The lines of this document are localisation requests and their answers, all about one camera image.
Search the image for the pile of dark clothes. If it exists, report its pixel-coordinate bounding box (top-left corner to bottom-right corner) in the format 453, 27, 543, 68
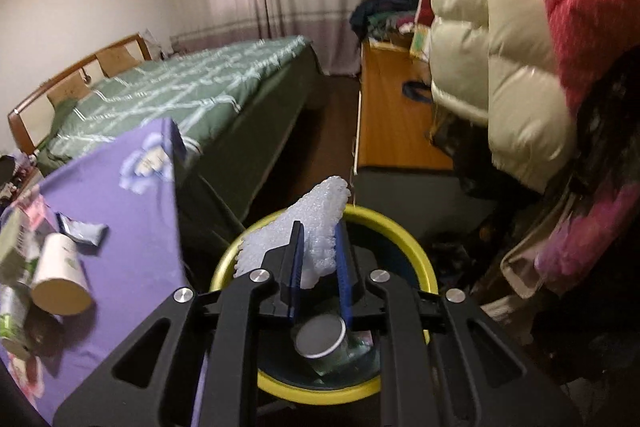
349, 0, 433, 42

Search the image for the yellow rimmed waste bin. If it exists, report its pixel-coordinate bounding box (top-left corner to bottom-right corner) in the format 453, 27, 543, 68
209, 206, 440, 405

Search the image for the wooden low cabinet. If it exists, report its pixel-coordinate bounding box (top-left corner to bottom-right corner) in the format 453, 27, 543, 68
352, 38, 456, 175

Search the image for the green label bottle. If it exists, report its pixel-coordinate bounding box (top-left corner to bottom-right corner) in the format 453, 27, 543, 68
0, 287, 36, 358

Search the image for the black bag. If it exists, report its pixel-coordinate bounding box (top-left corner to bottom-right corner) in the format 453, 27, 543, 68
427, 107, 496, 198

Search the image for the cream puffer jacket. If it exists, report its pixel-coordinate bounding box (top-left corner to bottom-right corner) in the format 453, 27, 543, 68
429, 0, 578, 195

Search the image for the purple floral tablecloth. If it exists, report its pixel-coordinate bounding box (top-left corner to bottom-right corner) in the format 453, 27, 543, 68
0, 117, 211, 427

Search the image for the blue wrapper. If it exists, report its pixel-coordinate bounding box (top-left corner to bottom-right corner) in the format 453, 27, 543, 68
56, 212, 108, 253

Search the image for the pale green carton box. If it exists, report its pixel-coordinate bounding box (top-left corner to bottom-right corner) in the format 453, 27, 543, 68
0, 207, 58, 288

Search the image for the pink carton box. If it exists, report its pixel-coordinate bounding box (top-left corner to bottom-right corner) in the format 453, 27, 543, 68
15, 194, 57, 228

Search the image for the white green packet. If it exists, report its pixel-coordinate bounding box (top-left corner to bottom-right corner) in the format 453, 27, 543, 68
30, 233, 95, 314

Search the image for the pink fluffy cloth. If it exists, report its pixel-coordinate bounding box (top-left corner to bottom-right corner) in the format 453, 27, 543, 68
532, 187, 640, 293

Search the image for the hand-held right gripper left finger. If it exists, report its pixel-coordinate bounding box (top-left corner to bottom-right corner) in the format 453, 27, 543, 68
52, 221, 306, 427

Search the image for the beige cloth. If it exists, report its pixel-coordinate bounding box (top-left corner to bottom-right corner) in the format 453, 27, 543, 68
500, 197, 566, 303

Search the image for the blue strap bag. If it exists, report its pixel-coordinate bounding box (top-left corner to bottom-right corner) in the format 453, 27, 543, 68
402, 79, 436, 104

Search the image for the wooden headboard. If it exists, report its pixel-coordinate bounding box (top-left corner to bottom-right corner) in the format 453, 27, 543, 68
7, 33, 153, 152

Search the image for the yellow green box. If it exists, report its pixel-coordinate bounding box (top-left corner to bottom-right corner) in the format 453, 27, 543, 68
410, 27, 432, 58

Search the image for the bed with green checked cover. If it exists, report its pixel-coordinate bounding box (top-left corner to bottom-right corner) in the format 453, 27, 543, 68
37, 35, 326, 228

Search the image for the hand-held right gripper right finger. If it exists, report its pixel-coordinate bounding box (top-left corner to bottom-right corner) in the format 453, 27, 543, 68
334, 219, 583, 427

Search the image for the white foam wrap piece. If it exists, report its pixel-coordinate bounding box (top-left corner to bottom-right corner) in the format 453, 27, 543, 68
232, 176, 351, 290

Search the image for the metal can in bin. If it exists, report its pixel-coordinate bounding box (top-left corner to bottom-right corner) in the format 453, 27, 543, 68
294, 314, 348, 375

